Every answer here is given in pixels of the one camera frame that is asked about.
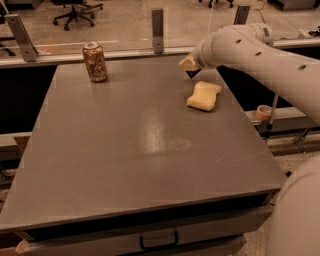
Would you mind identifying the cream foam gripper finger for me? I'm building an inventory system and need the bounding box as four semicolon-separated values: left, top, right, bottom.
178;55;199;71

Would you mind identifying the black rxbar chocolate wrapper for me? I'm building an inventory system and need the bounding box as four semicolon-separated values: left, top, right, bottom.
186;69;201;79

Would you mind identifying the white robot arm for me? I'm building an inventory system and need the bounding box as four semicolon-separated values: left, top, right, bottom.
179;23;320;256

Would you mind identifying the yellow sponge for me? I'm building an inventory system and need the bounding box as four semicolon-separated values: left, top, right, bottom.
187;81;221;111

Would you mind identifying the orange soda can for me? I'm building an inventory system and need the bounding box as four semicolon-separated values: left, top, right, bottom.
82;42;108;82

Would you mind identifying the black office chair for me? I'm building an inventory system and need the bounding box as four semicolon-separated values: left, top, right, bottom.
52;0;104;31

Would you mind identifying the middle metal bracket post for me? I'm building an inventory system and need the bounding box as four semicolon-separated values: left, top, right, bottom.
152;8;164;54

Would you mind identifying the metal bracket post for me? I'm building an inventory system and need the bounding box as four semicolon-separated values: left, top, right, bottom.
152;8;164;54
5;14;38;62
234;5;251;25

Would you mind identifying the right metal bracket post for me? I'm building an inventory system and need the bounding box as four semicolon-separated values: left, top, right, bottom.
234;5;251;25

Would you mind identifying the metal guard rail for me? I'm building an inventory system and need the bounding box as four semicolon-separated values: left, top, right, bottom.
0;37;320;70

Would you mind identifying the left metal bracket post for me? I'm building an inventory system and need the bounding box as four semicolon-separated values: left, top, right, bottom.
5;14;38;62

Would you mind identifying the grey drawer with black handle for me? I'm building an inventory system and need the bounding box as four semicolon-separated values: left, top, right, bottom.
16;204;273;256

